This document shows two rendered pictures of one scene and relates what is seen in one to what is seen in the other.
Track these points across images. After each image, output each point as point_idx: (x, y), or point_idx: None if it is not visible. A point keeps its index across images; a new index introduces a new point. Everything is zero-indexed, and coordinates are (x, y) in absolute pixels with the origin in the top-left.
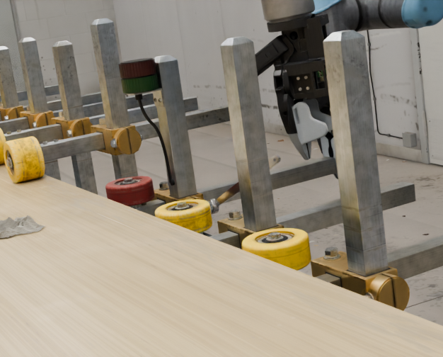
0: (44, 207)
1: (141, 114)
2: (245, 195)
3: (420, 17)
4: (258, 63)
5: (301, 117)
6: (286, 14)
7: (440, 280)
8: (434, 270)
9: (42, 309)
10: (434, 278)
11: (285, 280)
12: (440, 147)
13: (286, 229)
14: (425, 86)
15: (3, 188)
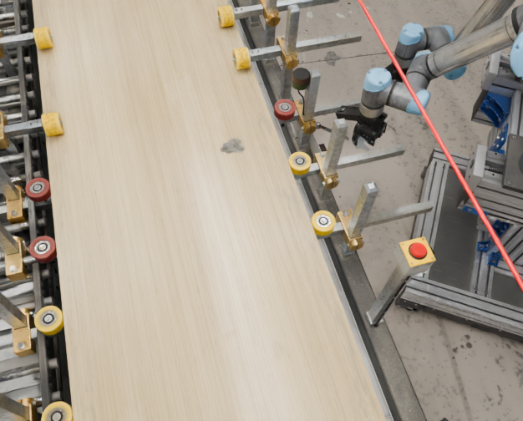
0: (246, 119)
1: (307, 3)
2: (326, 164)
3: (447, 78)
4: (350, 118)
5: (360, 141)
6: (367, 116)
7: (455, 29)
8: (457, 17)
9: (237, 239)
10: (453, 26)
11: (316, 260)
12: None
13: (329, 215)
14: None
15: (229, 73)
